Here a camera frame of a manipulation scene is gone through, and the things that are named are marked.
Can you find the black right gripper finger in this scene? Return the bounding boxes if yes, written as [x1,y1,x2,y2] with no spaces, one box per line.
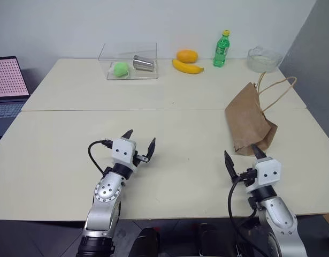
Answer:
[223,150,239,179]
[250,143,267,161]

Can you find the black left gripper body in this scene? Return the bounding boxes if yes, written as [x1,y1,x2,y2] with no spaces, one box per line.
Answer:
[133,150,150,164]

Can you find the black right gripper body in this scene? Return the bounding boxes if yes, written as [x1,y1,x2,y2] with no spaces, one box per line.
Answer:
[231,167,258,187]

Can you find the clear plastic box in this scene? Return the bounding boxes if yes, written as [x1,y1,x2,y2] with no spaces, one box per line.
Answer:
[97,41,160,81]

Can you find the green fuzzy ball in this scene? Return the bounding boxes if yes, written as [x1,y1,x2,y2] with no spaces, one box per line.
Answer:
[113,62,131,79]

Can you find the silver metal cup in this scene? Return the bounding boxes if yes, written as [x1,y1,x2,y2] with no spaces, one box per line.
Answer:
[132,55,156,73]

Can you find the dark rounded shape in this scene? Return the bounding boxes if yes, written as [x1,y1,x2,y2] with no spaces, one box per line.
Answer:
[128,226,162,257]
[196,223,238,257]

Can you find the yellow banana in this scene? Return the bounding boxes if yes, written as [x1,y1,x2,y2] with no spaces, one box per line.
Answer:
[171,58,205,75]

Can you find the clear glass bowl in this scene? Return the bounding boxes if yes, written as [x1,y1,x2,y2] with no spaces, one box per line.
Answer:
[247,46,284,73]

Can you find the orange round fruit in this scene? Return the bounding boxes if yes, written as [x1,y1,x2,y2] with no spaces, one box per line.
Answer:
[176,49,199,64]

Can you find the green plastic soda bottle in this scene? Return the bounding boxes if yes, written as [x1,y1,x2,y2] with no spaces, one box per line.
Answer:
[213,29,232,68]

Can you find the open laptop with pink screen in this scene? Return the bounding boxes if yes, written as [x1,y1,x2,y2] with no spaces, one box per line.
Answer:
[0,56,32,147]

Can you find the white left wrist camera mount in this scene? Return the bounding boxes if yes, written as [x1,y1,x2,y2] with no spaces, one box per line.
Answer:
[111,138,140,173]

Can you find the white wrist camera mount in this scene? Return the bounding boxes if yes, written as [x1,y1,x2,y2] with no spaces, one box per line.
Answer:
[111,138,140,173]
[245,157,283,192]

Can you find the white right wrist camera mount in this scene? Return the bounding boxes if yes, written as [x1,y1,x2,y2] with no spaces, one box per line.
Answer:
[245,157,283,192]

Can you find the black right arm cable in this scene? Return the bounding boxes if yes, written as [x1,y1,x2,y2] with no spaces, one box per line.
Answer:
[227,180,267,257]

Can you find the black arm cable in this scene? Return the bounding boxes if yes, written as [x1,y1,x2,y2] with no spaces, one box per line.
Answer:
[87,139,114,175]
[227,180,267,257]

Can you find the brown paper bag with handles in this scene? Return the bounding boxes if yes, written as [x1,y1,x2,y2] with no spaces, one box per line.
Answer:
[224,71,298,157]

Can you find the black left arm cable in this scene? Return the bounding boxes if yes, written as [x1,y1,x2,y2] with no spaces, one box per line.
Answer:
[87,139,114,175]

